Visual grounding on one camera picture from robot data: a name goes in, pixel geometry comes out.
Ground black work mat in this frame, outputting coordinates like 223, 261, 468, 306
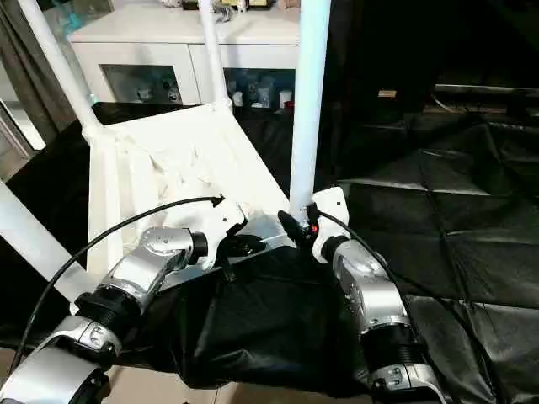
0, 97, 539, 404

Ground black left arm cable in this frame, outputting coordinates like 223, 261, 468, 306
7, 196, 225, 375

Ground grey crumpled object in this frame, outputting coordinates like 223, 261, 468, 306
211, 2, 238, 23

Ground white upturned plastic table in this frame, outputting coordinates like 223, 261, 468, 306
76, 101, 300, 291

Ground white glass-door cabinet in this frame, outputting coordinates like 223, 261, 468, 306
69, 0, 302, 109

